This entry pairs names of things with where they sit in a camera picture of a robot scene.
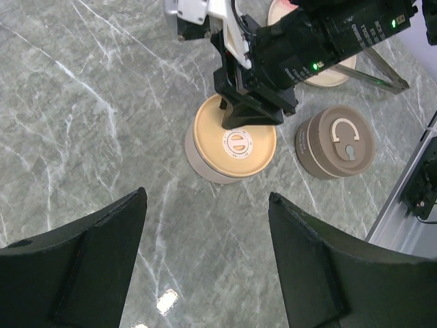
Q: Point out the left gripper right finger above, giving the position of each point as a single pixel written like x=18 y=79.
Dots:
x=329 y=278

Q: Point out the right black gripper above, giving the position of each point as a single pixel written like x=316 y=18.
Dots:
x=282 y=56

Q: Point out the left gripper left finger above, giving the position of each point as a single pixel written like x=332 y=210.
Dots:
x=77 y=275

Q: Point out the beige round lid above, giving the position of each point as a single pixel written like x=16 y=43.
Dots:
x=235 y=147

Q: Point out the brown steel lunch container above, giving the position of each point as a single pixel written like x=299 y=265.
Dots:
x=307 y=147

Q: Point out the brown round lid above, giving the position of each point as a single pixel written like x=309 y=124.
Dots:
x=341 y=141

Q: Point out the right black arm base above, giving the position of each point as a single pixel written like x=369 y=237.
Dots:
x=419 y=194

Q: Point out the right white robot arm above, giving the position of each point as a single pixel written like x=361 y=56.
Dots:
x=354 y=26

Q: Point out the beige steel lunch container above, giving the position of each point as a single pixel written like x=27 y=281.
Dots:
x=205 y=164

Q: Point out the pink white plate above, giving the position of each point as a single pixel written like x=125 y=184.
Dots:
x=328 y=78

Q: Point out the aluminium rail frame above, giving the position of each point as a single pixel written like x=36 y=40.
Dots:
x=395 y=227

